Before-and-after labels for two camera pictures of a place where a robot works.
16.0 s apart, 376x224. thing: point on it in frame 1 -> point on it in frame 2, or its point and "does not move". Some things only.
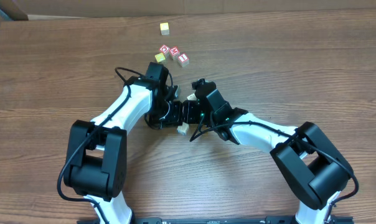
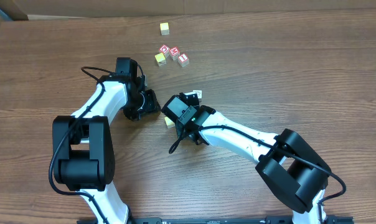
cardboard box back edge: (31, 10) does not move
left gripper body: (176, 112) -> (149, 104)
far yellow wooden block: (164, 28) does not move
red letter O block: (165, 50) does not move
